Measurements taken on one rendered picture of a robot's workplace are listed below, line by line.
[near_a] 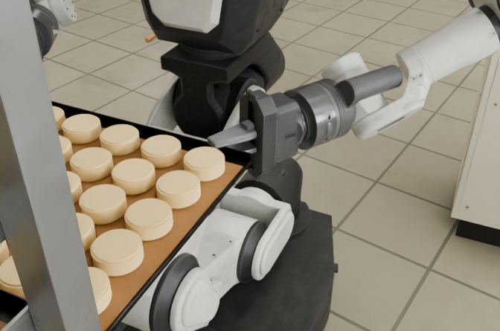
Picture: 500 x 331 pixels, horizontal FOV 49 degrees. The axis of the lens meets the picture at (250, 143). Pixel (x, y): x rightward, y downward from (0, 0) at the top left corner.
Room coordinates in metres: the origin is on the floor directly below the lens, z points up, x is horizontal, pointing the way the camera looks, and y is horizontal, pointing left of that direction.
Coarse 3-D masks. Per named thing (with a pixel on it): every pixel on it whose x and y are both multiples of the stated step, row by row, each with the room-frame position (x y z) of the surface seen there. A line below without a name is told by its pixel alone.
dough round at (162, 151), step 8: (160, 136) 0.60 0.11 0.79; (168, 136) 0.60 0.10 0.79; (144, 144) 0.58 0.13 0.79; (152, 144) 0.58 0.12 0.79; (160, 144) 0.58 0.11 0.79; (168, 144) 0.58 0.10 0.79; (176, 144) 0.58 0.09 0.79; (144, 152) 0.57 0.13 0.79; (152, 152) 0.56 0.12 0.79; (160, 152) 0.56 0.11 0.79; (168, 152) 0.56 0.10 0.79; (176, 152) 0.57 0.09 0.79; (152, 160) 0.56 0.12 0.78; (160, 160) 0.56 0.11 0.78; (168, 160) 0.56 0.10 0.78; (176, 160) 0.57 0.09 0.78
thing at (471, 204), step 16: (496, 64) 1.26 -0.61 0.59; (496, 80) 1.26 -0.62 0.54; (480, 96) 1.29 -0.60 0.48; (496, 96) 1.25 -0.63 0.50; (480, 112) 1.27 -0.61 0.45; (496, 112) 1.25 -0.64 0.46; (480, 128) 1.26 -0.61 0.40; (496, 128) 1.25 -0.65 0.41; (480, 144) 1.26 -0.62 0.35; (496, 144) 1.24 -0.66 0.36; (464, 160) 1.29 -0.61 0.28; (480, 160) 1.25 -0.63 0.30; (496, 160) 1.24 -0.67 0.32; (464, 176) 1.27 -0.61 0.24; (480, 176) 1.25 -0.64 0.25; (496, 176) 1.23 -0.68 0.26; (464, 192) 1.26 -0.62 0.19; (480, 192) 1.24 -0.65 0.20; (496, 192) 1.23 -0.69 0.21; (464, 208) 1.26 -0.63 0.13; (480, 208) 1.24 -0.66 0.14; (496, 208) 1.22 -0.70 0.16; (464, 224) 1.28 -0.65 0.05; (480, 224) 1.24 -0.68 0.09; (496, 224) 1.22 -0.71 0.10; (480, 240) 1.26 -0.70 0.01; (496, 240) 1.24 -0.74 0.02
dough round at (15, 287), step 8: (8, 264) 0.37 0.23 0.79; (0, 272) 0.36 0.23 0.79; (8, 272) 0.36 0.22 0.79; (16, 272) 0.36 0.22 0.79; (0, 280) 0.36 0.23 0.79; (8, 280) 0.35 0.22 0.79; (16, 280) 0.35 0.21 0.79; (8, 288) 0.35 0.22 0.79; (16, 288) 0.35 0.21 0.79; (24, 296) 0.35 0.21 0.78
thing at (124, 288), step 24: (72, 144) 0.61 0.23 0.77; (96, 144) 0.61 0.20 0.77; (168, 168) 0.56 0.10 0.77; (240, 168) 0.56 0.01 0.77; (144, 192) 0.51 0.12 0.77; (216, 192) 0.51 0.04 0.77; (192, 216) 0.47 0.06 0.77; (168, 240) 0.43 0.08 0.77; (144, 264) 0.39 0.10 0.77; (120, 288) 0.36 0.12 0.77; (120, 312) 0.33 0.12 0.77
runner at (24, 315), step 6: (24, 312) 0.24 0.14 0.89; (18, 318) 0.23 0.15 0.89; (24, 318) 0.24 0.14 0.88; (30, 318) 0.24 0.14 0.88; (12, 324) 0.23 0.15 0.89; (18, 324) 0.23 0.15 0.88; (24, 324) 0.24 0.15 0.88; (30, 324) 0.24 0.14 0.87; (6, 330) 0.22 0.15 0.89; (12, 330) 0.23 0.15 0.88; (18, 330) 0.23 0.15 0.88; (24, 330) 0.23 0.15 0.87; (30, 330) 0.24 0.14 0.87
